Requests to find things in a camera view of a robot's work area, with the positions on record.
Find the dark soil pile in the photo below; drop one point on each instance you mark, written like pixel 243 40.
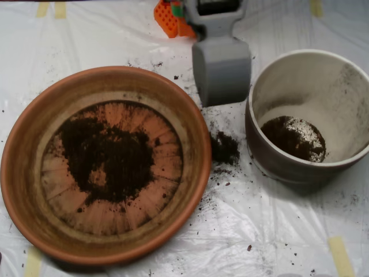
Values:
pixel 127 161

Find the green orange robot arm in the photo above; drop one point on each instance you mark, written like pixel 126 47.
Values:
pixel 165 21

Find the spilled dark soil heap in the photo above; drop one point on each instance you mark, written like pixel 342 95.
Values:
pixel 225 150

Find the dark soil in pot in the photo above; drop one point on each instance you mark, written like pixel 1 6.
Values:
pixel 276 135

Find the terracotta plant saucer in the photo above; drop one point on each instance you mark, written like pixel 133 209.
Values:
pixel 196 161

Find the white ceramic pot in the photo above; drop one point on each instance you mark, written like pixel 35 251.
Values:
pixel 288 173

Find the beige masking tape strip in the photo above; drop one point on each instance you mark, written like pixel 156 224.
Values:
pixel 42 9
pixel 33 265
pixel 60 10
pixel 341 256
pixel 316 8

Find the clear white plastic sheet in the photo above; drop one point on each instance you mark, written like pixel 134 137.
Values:
pixel 288 216

